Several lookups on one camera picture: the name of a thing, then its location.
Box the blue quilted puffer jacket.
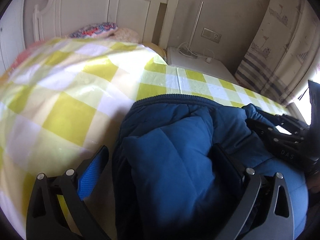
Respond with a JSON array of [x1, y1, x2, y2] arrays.
[[112, 94, 308, 239]]

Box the nautical print curtain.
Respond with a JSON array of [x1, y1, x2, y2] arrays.
[[235, 0, 319, 106]]

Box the white bedside table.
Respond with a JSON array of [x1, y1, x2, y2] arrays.
[[167, 47, 238, 85]]

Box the yellow white checkered quilt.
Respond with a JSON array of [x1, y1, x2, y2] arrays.
[[1, 38, 286, 237]]

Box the white slim desk lamp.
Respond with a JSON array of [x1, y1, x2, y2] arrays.
[[178, 0, 204, 59]]

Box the yellow pillow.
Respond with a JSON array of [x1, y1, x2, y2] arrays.
[[142, 42, 167, 62]]

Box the pink orange floral sheet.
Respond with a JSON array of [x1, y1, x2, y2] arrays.
[[10, 41, 45, 69]]

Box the white wardrobe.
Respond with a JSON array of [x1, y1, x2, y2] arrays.
[[0, 0, 25, 75]]

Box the beige floral pillow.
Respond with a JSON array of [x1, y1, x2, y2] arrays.
[[108, 28, 141, 43]]

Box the colourful patterned pillow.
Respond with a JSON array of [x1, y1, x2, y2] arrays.
[[68, 22, 118, 38]]

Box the white wooden headboard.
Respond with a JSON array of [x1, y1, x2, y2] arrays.
[[33, 0, 179, 49]]

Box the white charger with cable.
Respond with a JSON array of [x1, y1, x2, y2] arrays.
[[197, 48, 215, 63]]

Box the beige wall socket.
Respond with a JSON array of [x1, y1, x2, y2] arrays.
[[201, 28, 222, 43]]

